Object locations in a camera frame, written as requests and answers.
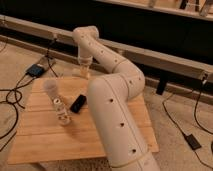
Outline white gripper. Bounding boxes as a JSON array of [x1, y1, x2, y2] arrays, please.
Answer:
[[78, 57, 93, 78]]

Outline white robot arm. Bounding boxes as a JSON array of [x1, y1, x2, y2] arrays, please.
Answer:
[[73, 26, 160, 171]]

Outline black rectangular object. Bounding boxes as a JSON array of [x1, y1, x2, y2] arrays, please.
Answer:
[[70, 94, 86, 113]]

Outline blue power adapter box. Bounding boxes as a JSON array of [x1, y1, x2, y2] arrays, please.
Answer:
[[26, 64, 45, 78]]

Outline wooden low table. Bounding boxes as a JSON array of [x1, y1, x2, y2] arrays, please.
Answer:
[[7, 77, 159, 164]]

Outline black power brick right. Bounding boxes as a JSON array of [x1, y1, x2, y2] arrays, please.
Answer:
[[184, 134, 201, 150]]

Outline black cable on floor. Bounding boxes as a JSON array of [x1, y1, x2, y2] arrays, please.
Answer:
[[0, 39, 58, 153]]

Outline long white rail beam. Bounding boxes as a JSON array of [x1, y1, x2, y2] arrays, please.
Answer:
[[0, 14, 213, 83]]

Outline black cable right side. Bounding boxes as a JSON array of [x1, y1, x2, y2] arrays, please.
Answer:
[[161, 78, 213, 169]]

